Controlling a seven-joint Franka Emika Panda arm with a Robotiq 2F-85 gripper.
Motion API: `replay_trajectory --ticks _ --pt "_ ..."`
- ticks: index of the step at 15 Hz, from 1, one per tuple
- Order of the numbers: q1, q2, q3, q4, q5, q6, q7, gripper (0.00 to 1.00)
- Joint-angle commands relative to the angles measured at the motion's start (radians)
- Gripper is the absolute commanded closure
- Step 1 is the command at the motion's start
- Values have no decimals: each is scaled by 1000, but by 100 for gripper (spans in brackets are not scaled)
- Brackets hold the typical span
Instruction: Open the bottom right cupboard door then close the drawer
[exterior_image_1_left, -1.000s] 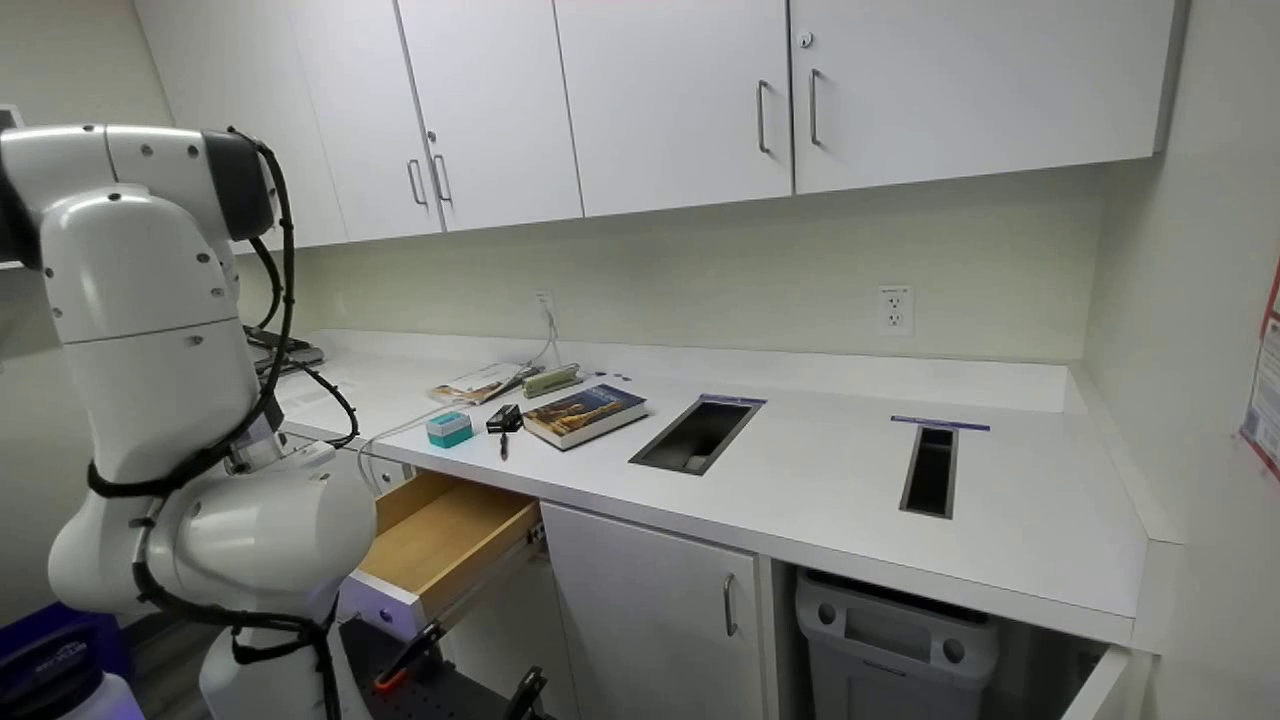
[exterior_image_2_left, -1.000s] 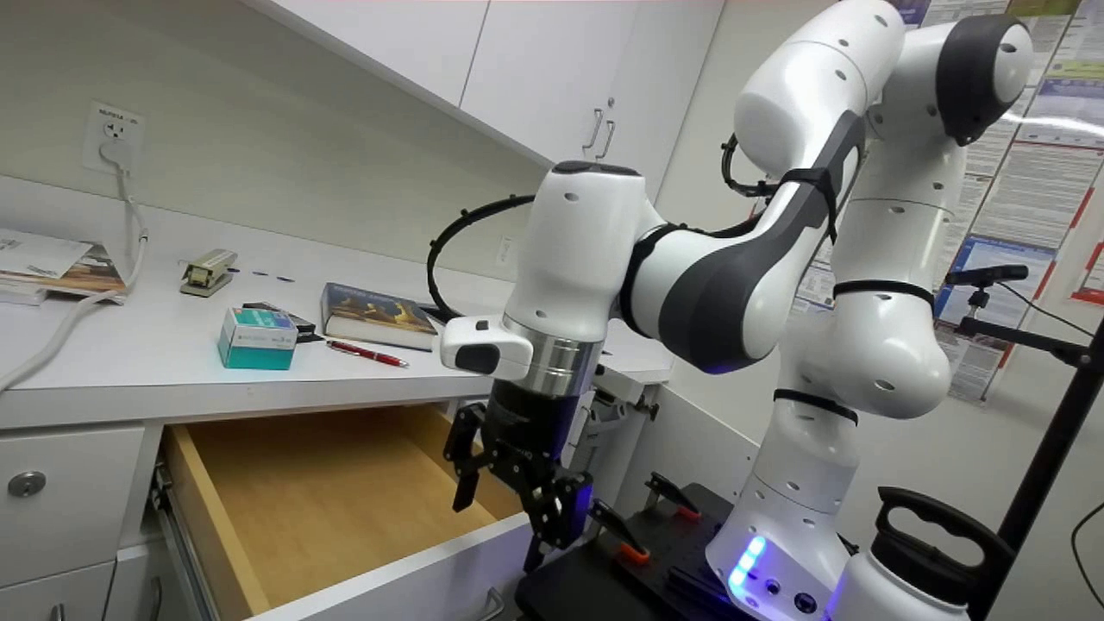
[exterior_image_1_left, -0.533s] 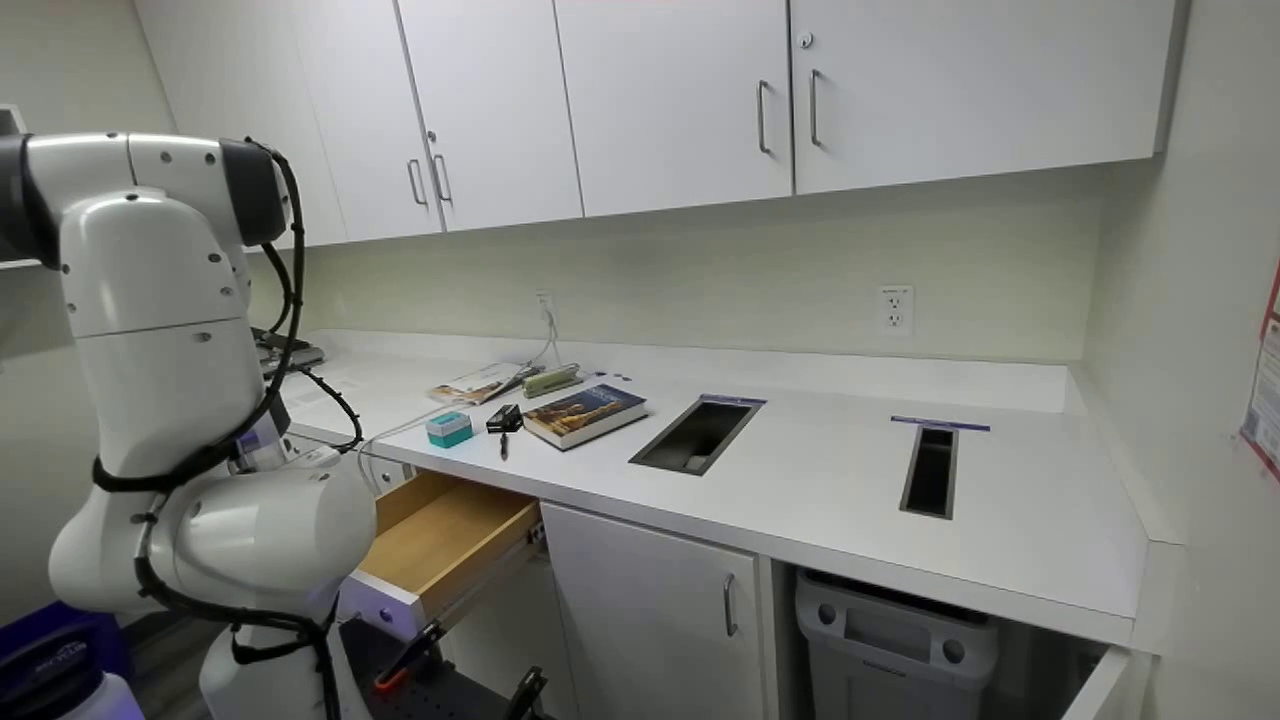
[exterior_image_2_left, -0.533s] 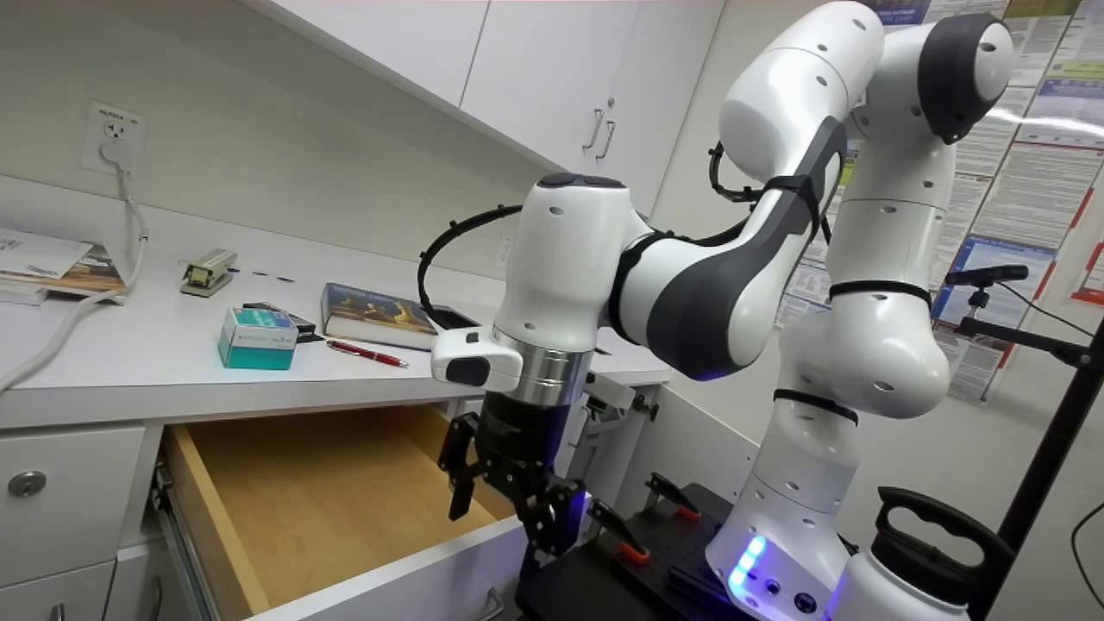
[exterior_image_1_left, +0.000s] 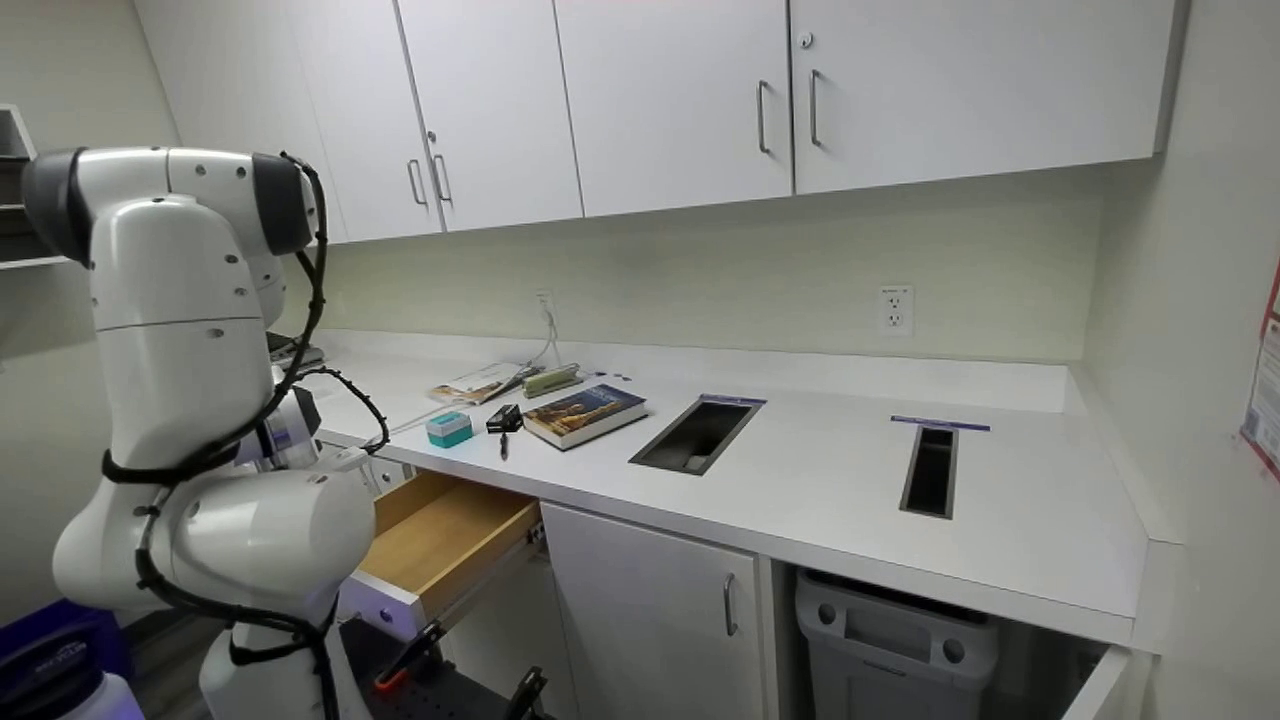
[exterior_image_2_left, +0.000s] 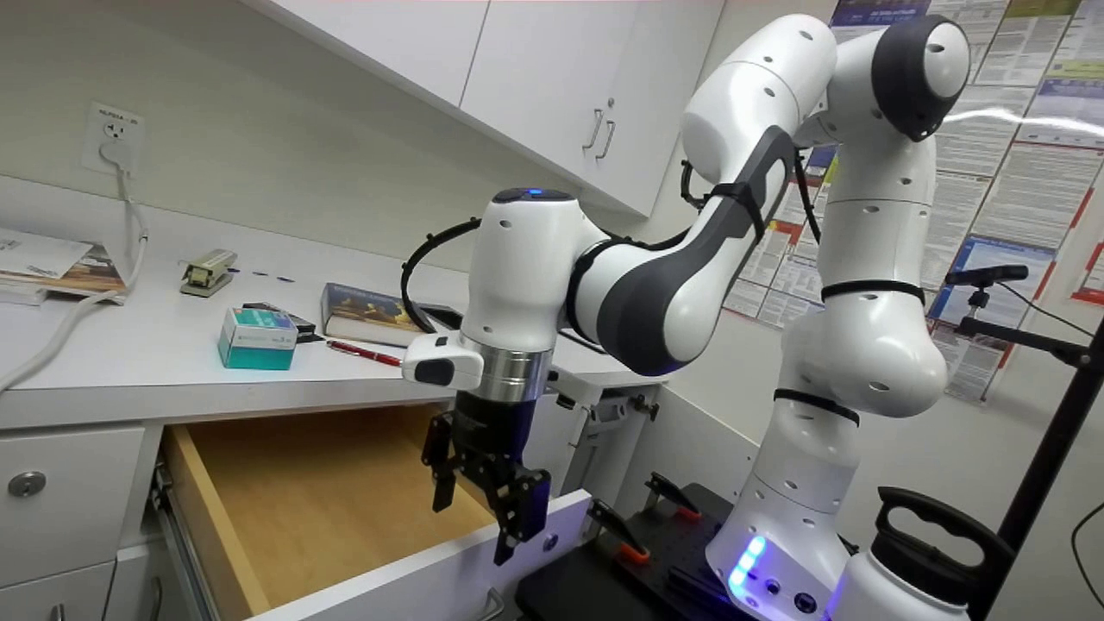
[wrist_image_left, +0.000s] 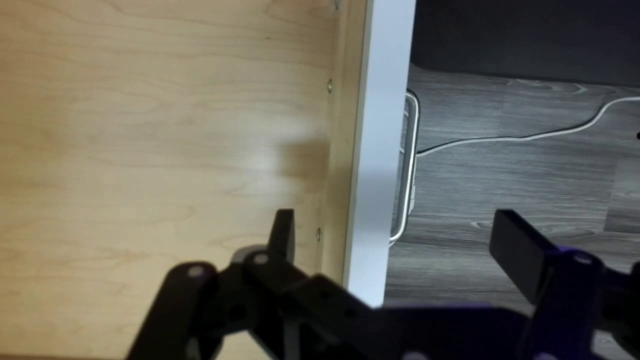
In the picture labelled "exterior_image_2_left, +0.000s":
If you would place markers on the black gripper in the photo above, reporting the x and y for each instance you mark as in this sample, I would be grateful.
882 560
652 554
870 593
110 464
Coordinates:
490 429

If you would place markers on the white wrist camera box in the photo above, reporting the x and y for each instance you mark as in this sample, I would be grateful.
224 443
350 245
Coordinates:
444 363

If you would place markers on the black camera stand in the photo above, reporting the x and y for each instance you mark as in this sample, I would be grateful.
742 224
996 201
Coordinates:
1058 455

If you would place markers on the book with dark picture cover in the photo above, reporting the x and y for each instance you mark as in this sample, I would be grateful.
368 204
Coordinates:
365 311

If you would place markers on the black key fob with keys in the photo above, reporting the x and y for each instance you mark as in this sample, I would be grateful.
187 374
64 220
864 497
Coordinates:
302 330

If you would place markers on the white upper cabinet door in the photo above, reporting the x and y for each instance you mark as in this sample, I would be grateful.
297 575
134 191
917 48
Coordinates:
540 69
661 69
401 37

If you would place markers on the red pen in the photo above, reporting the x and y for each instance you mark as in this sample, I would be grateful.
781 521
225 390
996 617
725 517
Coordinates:
365 355

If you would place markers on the purple header wall poster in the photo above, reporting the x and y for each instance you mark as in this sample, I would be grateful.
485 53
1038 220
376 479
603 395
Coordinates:
874 7

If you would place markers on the teal and white box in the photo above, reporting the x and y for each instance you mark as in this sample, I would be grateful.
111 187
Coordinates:
256 341

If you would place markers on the red bordered wall poster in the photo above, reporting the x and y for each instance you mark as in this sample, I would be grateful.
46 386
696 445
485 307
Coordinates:
781 287

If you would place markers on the black clamp with red tip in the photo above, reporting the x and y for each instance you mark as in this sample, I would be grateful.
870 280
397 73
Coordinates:
674 496

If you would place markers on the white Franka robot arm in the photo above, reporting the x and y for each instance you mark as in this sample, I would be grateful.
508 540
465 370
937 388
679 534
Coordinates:
864 334

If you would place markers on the stack of papers and magazines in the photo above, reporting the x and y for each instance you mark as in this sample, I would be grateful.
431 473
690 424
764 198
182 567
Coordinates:
57 270

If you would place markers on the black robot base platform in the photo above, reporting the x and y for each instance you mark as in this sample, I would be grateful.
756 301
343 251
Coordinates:
573 593

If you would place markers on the white wall outlet with plug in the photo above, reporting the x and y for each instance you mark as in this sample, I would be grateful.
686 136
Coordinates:
111 136

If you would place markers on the olive green stapler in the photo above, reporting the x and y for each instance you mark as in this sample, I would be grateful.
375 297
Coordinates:
210 274

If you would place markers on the wooden drawer with white front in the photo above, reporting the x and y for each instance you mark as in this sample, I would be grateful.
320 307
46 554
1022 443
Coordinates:
297 496

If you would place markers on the white drawer with round knob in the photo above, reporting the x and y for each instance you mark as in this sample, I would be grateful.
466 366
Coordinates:
81 513

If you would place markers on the small dark clip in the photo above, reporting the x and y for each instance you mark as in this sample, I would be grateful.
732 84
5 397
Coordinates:
256 274
284 278

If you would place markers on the green header wall poster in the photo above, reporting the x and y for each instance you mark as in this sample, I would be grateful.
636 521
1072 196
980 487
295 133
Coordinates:
1038 37

